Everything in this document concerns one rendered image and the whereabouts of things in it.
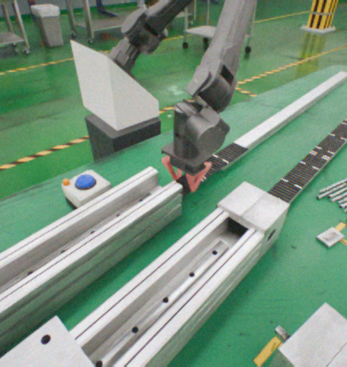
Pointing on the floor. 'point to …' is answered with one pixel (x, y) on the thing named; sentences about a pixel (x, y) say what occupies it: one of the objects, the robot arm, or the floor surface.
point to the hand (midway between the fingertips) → (185, 183)
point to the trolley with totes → (212, 29)
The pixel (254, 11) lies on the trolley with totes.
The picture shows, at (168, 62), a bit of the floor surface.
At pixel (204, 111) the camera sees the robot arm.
